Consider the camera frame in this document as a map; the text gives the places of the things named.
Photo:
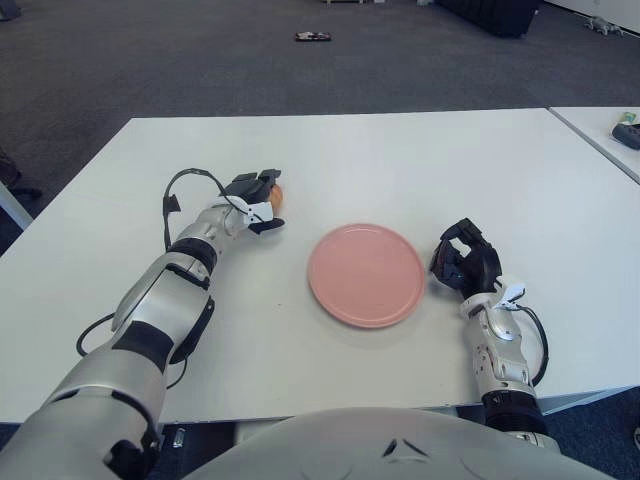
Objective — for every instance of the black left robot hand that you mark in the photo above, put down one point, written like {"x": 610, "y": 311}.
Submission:
{"x": 250, "y": 187}

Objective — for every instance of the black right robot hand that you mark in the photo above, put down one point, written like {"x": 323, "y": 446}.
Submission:
{"x": 475, "y": 265}

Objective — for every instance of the red yellow apple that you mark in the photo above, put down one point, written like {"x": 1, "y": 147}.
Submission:
{"x": 277, "y": 197}

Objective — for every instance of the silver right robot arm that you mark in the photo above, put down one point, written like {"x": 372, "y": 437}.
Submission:
{"x": 500, "y": 360}

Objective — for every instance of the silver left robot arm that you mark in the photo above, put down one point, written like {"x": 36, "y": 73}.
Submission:
{"x": 170, "y": 300}

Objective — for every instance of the pink round plate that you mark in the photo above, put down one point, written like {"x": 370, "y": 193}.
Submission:
{"x": 365, "y": 275}

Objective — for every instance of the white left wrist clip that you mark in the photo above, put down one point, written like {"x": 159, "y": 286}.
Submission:
{"x": 260, "y": 212}

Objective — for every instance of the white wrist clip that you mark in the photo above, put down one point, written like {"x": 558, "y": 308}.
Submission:
{"x": 260, "y": 212}
{"x": 512, "y": 295}

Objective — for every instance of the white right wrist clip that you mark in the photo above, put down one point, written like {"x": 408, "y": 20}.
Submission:
{"x": 512, "y": 295}

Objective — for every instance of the flat red black floor object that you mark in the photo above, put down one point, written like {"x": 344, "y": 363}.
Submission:
{"x": 313, "y": 36}

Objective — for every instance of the grey handheld controller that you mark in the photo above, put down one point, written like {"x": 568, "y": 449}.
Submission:
{"x": 627, "y": 134}

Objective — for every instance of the small green packet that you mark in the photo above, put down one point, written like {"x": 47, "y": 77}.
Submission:
{"x": 630, "y": 117}

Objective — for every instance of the silver grey robot torso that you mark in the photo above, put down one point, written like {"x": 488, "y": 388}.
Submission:
{"x": 350, "y": 445}

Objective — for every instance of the dark office chair base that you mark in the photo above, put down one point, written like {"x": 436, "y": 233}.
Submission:
{"x": 27, "y": 191}

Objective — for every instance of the white table leg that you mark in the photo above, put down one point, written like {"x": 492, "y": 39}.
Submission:
{"x": 15, "y": 207}

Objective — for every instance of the large black box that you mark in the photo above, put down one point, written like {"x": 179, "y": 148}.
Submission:
{"x": 490, "y": 15}

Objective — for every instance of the small grey quadruped robot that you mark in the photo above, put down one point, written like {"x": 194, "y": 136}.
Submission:
{"x": 600, "y": 24}

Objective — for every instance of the white table frame beam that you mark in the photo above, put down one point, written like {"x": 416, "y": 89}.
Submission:
{"x": 590, "y": 400}

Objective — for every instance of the small metal table bracket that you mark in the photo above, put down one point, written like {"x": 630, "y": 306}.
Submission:
{"x": 180, "y": 437}

